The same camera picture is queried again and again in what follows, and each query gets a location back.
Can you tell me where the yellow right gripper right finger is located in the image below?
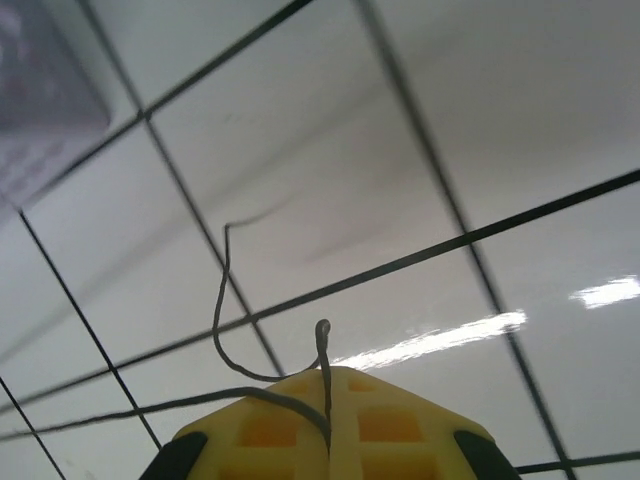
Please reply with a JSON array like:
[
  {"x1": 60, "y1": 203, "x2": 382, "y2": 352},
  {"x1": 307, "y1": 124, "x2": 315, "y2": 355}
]
[{"x1": 328, "y1": 366, "x2": 521, "y2": 480}]

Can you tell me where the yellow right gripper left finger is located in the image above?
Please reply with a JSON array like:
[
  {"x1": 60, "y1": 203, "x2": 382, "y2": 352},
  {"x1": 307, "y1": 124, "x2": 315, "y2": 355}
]
[{"x1": 144, "y1": 366, "x2": 332, "y2": 480}]

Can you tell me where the thin black cable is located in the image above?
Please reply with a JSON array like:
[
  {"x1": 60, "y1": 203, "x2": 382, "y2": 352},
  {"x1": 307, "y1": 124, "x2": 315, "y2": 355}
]
[{"x1": 0, "y1": 197, "x2": 335, "y2": 451}]

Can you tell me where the lilac perforated plastic basket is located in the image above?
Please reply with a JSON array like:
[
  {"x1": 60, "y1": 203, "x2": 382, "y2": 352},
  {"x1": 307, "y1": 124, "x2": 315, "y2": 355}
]
[{"x1": 0, "y1": 0, "x2": 112, "y2": 206}]

